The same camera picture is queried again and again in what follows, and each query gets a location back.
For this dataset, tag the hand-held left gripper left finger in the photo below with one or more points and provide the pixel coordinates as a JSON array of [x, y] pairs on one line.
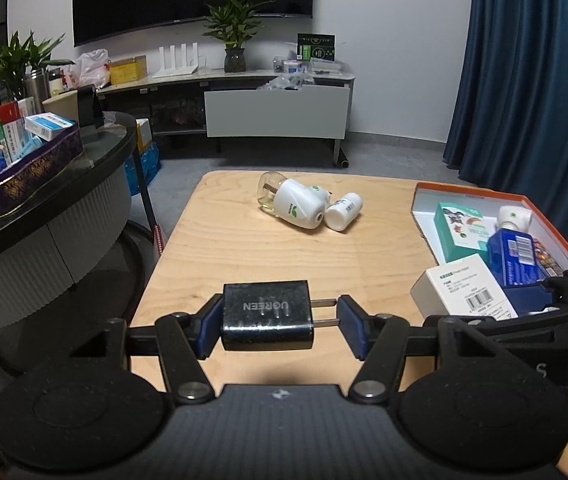
[[210, 330]]

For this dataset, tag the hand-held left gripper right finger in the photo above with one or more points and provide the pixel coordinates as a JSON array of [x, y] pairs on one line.
[[354, 329]]

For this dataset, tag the colourful card box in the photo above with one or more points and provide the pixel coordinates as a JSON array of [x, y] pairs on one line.
[[549, 255]]

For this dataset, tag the black charger plug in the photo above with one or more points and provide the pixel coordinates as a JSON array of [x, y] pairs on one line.
[[266, 315]]

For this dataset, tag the blue box with barcode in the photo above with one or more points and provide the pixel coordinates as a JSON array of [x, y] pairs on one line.
[[514, 260]]

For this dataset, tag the white plug-in mosquito heater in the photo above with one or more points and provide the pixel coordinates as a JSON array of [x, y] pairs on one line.
[[513, 217]]

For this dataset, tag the white labelled box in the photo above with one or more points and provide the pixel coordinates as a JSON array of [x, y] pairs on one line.
[[459, 287]]

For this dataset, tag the teal and white box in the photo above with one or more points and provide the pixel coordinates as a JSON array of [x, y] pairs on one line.
[[461, 232]]

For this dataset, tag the orange cardboard box lid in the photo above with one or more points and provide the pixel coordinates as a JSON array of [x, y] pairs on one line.
[[424, 210]]

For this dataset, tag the small white bottle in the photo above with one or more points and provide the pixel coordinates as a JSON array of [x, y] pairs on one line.
[[343, 211]]

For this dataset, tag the white mosquito heater green leaf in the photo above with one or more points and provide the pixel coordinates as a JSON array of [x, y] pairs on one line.
[[294, 202]]

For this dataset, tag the dark round counter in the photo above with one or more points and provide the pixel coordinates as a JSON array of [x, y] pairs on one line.
[[63, 240]]

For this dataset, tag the blue plastic bag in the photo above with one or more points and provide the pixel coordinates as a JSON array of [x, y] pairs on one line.
[[143, 167]]

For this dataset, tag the cardboard box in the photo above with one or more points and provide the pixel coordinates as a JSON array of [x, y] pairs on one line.
[[143, 135]]

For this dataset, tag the blue curtain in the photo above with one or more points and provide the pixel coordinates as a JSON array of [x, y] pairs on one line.
[[529, 85]]

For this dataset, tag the grey television console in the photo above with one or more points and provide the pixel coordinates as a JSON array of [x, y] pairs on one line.
[[178, 110]]

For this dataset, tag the small black box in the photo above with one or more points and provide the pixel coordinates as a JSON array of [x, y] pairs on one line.
[[88, 107]]

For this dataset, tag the clear plastic bag clutter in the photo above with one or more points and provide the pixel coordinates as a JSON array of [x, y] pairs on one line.
[[286, 81]]

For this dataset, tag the white router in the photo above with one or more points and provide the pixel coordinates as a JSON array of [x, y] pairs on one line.
[[176, 64]]

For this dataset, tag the beige box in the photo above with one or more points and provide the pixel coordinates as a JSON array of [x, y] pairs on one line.
[[61, 106]]

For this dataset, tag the yellow box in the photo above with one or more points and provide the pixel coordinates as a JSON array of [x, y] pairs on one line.
[[127, 70]]

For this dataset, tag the pile of medicine boxes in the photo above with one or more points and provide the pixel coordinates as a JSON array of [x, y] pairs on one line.
[[18, 132]]

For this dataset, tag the black and green box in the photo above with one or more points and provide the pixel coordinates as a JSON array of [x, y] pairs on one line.
[[316, 47]]

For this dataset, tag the white plastic bag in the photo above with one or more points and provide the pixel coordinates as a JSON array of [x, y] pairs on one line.
[[91, 69]]

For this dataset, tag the steel tumbler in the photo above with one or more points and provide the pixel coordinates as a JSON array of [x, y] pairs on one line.
[[36, 92]]

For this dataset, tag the potted plant dark vase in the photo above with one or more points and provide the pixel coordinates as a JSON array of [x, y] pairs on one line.
[[234, 30]]

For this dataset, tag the leafy potted plant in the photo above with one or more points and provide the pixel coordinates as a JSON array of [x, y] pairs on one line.
[[18, 62]]

